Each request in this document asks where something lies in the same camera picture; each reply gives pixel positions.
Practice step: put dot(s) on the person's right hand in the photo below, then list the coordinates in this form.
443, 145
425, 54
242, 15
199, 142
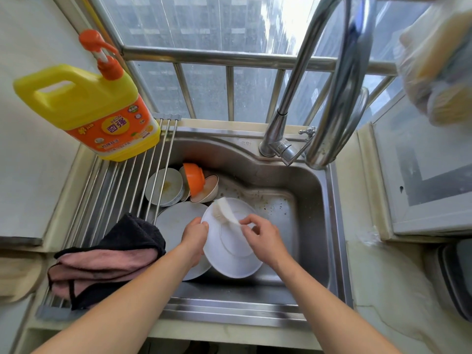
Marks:
267, 241

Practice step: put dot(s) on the person's left hand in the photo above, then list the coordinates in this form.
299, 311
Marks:
193, 241

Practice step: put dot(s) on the person's right thumb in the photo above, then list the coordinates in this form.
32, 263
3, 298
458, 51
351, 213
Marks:
246, 234

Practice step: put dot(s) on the person's left thumb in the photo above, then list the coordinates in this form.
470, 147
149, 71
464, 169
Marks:
204, 227

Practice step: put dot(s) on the white round plate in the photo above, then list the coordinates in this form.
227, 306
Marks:
171, 224
230, 254

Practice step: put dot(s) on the white dish cloth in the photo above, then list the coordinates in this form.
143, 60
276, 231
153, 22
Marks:
226, 213

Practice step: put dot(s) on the person's right forearm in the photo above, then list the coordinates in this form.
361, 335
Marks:
324, 313

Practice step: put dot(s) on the person's left forearm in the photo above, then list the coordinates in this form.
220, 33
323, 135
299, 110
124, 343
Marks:
121, 309

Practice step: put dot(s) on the beige bowl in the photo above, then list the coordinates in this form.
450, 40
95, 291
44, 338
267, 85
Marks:
208, 191

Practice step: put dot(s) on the stainless steel sink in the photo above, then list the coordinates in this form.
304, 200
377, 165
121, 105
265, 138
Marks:
287, 232

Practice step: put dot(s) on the orange bowl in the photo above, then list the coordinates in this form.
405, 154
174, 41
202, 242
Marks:
194, 177

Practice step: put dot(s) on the white bowl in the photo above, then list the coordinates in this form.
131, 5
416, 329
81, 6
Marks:
164, 187

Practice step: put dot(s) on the black and pink towel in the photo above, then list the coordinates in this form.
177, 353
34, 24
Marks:
107, 254

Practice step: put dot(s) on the steel roll-up drying rack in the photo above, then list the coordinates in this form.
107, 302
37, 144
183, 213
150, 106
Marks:
110, 187

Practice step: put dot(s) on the yellow detergent bottle orange pump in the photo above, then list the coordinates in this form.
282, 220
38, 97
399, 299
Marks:
99, 106

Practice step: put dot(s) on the steel window railing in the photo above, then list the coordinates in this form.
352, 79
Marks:
228, 60

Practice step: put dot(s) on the curved steel faucet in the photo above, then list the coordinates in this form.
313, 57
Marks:
343, 88

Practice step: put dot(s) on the white framed glass panel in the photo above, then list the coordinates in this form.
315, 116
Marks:
424, 173

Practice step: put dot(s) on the wooden cutting board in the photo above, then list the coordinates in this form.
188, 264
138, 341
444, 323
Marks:
18, 278

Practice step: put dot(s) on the black container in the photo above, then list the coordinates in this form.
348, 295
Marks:
457, 276

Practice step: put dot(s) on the clear plastic bag of sponges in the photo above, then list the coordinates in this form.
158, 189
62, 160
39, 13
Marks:
437, 62

